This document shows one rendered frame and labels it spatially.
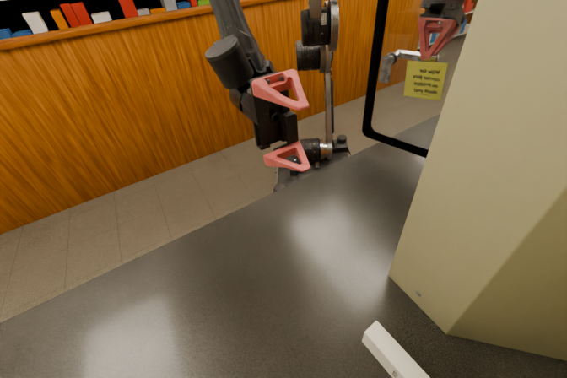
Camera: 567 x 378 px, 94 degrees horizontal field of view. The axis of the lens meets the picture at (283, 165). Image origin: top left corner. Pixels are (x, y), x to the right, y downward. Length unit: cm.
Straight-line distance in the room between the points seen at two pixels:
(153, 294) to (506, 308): 53
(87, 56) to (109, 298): 171
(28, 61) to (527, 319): 225
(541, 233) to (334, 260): 32
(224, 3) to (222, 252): 47
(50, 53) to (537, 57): 212
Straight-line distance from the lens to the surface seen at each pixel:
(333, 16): 120
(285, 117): 41
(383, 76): 65
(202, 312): 53
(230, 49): 43
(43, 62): 216
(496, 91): 29
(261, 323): 50
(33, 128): 231
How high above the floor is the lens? 140
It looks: 39 degrees down
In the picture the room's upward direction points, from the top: 6 degrees counter-clockwise
